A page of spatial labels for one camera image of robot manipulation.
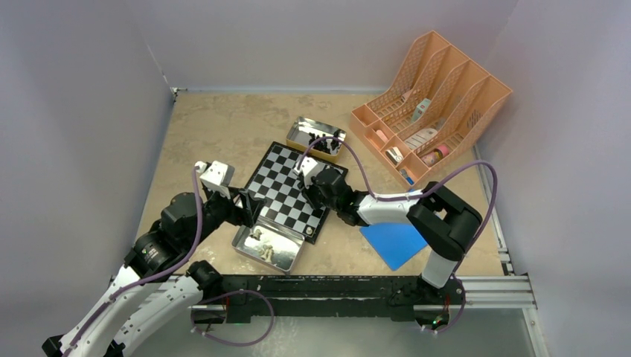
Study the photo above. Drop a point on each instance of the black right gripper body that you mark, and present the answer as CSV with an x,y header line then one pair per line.
x,y
315,196

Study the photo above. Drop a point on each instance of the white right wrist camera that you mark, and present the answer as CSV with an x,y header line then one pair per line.
x,y
306,168

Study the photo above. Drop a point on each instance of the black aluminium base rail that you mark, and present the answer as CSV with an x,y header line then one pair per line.
x,y
239,298

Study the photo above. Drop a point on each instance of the yellow metal tin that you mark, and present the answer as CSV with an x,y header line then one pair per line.
x,y
305,130

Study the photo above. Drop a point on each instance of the black white chess board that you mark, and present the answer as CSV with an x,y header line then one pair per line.
x,y
275,181

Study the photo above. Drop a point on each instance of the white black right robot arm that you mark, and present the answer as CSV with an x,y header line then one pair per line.
x,y
448,224

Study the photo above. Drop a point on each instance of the black chess pieces pile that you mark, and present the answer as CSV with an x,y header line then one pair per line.
x,y
327,146

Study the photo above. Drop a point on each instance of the silver lilac metal tin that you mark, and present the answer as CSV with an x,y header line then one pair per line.
x,y
270,244

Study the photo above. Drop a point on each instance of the blue mat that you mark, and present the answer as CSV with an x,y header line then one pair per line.
x,y
395,243

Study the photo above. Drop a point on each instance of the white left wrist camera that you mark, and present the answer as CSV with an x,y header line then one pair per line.
x,y
215,177

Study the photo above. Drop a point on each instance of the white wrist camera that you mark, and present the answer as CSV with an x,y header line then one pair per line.
x,y
215,177
306,168

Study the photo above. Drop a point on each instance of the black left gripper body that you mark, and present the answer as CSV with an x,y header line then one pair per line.
x,y
219,208

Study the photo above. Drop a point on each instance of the pink desk file organizer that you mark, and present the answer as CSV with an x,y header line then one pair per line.
x,y
440,103

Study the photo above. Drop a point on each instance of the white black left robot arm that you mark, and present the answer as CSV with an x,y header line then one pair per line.
x,y
141,298

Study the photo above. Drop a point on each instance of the white chess pieces pile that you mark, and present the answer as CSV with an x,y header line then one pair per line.
x,y
265,251

